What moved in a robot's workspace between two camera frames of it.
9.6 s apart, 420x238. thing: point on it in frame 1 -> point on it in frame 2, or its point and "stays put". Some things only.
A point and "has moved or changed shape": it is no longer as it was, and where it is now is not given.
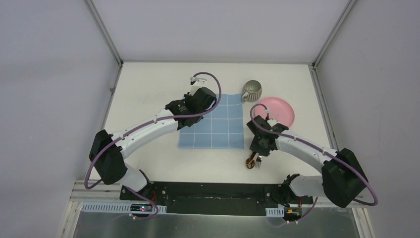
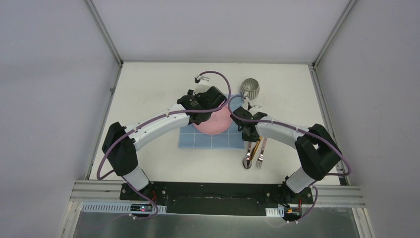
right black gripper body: (257, 146) -> (251, 138)
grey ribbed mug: (252, 90) has moved or changed shape
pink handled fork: (258, 161) stays put
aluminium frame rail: (86, 191) stays put
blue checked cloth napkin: (223, 129) stays put
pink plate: (280, 110) -> (219, 122)
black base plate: (213, 198) stays put
